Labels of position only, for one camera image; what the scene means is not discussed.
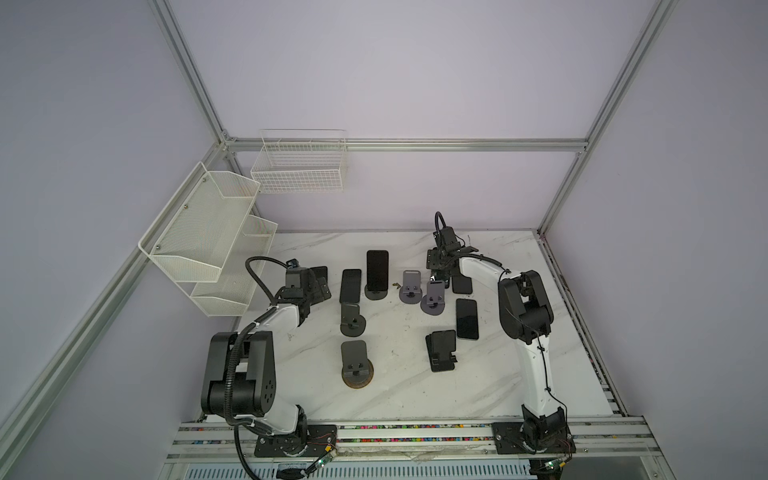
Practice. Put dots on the white mesh shelf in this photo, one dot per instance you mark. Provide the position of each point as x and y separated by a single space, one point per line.
232 293
192 238

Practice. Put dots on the grey stand back centre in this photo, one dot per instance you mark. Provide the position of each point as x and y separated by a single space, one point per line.
410 291

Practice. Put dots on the black stand back left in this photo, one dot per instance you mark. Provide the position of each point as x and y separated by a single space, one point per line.
375 295

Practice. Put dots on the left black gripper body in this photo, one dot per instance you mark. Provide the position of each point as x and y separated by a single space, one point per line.
313 294

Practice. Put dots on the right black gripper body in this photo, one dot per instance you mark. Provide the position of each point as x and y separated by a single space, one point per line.
435 260

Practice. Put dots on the black folding stand front right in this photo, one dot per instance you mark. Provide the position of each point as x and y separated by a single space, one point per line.
441 347

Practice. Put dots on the lower white mesh shelf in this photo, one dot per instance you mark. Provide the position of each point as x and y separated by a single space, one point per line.
232 293

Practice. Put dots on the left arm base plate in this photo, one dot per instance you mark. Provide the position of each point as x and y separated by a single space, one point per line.
312 440

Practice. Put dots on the wooden base phone stand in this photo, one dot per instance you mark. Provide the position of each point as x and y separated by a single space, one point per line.
357 369

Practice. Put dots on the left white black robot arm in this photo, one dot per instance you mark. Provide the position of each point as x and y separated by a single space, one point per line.
240 380

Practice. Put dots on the black round stand left middle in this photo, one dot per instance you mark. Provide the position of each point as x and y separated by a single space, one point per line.
352 322

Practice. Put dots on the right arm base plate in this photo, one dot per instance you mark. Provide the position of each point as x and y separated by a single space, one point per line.
527 437

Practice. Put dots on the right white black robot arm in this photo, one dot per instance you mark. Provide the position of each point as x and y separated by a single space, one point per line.
525 315

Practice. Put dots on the aluminium frame back bar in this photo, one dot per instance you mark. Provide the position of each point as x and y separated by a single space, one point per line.
419 144

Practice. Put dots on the aluminium mounting rail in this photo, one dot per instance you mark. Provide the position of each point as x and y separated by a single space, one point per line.
614 436

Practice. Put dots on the white wire basket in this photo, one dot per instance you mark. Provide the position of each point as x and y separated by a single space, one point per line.
301 161

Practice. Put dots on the grey round stand back right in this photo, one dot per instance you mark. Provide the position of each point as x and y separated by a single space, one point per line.
433 300

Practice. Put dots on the upper white mesh shelf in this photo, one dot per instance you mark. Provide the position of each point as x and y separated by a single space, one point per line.
192 238

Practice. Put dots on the black phone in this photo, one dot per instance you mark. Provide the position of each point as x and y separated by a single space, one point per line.
377 271
350 289
461 285
439 275
467 321
321 273

